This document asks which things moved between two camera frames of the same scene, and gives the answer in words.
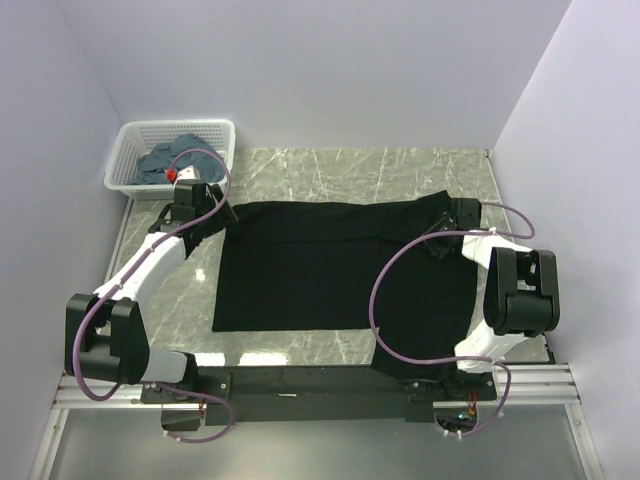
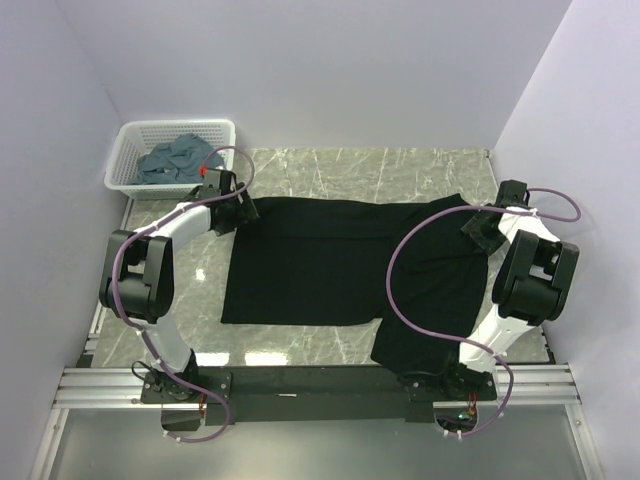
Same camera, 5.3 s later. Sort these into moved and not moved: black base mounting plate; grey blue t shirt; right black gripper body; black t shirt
Moved: right black gripper body
Not moved: black base mounting plate; grey blue t shirt; black t shirt
